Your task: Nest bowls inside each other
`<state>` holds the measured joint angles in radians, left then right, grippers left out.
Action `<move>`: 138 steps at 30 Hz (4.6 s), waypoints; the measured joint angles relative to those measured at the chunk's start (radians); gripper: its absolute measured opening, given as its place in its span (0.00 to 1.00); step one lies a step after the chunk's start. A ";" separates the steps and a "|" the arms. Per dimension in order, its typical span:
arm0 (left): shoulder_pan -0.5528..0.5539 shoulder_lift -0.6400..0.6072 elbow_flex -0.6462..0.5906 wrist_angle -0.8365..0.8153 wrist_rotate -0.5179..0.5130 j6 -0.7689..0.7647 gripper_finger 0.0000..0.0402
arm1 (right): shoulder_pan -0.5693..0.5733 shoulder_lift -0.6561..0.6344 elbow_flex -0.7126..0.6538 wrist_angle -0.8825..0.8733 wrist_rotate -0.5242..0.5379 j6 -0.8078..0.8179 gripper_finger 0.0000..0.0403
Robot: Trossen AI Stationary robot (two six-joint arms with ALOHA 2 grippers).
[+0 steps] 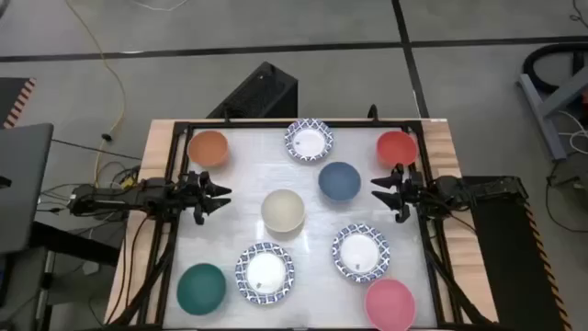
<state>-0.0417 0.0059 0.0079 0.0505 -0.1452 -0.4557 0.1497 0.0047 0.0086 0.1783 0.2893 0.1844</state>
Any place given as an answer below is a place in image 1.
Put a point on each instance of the large black hazard-striped mat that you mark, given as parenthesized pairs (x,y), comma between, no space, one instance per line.
(510,266)

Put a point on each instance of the orange bowl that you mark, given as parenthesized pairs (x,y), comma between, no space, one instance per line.
(208,148)

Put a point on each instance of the small black hazard-striped mat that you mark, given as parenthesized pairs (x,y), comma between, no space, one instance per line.
(14,99)

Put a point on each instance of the cream white bowl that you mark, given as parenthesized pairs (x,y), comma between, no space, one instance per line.
(283,210)

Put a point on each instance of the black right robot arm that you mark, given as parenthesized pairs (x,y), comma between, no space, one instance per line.
(478,190)

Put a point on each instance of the grey laptop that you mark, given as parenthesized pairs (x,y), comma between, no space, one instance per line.
(23,184)

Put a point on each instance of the pink bowl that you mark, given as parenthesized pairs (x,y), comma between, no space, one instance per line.
(390,305)

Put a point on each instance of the red bowl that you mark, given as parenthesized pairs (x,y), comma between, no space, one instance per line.
(397,148)

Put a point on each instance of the blue patterned white plate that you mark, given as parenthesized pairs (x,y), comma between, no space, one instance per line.
(360,253)
(265,273)
(308,140)

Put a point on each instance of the green bowl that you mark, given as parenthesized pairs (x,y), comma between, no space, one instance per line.
(201,288)

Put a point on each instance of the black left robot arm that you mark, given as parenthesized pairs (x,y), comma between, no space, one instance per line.
(115,197)

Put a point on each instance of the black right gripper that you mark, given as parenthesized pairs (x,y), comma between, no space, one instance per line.
(412,193)

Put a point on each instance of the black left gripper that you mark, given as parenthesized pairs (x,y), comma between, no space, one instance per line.
(190,193)

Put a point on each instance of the small black clamp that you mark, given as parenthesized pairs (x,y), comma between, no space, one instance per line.
(373,112)

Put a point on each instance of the black speaker box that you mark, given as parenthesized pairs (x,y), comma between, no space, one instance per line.
(259,94)

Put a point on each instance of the blue bowl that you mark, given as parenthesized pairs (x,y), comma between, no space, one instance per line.
(339,181)

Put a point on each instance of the grey metal stand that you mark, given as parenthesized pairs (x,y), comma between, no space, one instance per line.
(542,115)

